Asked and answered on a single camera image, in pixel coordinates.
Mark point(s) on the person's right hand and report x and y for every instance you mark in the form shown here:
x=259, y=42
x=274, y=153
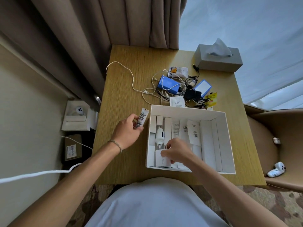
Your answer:
x=181, y=151

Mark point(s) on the person's left hand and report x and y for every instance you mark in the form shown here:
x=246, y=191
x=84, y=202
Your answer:
x=126, y=132

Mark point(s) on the small white square packet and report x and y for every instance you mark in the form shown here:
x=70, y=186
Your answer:
x=162, y=161

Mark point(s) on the white charger blue print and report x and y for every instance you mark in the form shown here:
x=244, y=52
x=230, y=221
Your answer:
x=159, y=137

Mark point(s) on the white cardboard box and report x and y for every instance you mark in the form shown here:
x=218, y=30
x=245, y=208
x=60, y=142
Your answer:
x=225, y=144

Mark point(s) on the white square sachet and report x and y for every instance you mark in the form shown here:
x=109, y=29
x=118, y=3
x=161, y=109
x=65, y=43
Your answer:
x=177, y=102

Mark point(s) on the black power adapter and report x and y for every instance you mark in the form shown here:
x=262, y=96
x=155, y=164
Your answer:
x=192, y=94

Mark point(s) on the yellow tea bag packet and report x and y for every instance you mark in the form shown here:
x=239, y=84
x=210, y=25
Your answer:
x=211, y=99

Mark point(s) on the blue power bank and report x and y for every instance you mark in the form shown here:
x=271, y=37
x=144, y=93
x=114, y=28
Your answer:
x=168, y=83

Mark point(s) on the blue and white small box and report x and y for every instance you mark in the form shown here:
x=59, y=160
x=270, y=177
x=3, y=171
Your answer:
x=203, y=88

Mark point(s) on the clear packet orange print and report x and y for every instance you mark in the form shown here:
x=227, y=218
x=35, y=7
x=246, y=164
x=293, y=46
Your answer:
x=180, y=72

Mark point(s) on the person's right forearm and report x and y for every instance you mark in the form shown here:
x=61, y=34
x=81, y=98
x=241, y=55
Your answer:
x=232, y=193

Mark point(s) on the person's left forearm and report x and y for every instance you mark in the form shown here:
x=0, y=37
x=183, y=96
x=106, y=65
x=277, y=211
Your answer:
x=71, y=186

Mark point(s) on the wooden table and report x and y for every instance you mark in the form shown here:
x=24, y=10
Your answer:
x=123, y=167

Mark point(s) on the silver metal fixture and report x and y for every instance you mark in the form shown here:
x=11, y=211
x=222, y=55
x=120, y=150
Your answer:
x=98, y=99

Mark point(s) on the brown cardboard box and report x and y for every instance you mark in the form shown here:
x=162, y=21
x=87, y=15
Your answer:
x=72, y=148

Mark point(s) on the white shirt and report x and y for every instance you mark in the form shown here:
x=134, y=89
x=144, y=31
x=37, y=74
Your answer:
x=156, y=205

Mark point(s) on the brown leather chair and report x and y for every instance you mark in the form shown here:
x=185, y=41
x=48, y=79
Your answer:
x=265, y=148

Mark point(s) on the grey tissue box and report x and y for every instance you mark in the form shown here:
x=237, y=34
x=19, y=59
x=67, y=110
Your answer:
x=217, y=64

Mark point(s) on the small white earbud case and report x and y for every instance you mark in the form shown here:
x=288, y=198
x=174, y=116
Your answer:
x=276, y=140

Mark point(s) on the white game controller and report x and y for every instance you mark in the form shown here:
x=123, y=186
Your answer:
x=275, y=171

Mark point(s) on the beige curtain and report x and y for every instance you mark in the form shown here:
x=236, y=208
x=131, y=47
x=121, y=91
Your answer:
x=94, y=33

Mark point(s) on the white tissue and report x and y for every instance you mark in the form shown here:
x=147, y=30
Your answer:
x=219, y=48

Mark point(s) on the white sheer curtain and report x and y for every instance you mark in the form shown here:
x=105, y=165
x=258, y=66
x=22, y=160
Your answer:
x=248, y=33

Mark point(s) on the wall socket panel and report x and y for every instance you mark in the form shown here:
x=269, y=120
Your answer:
x=75, y=124

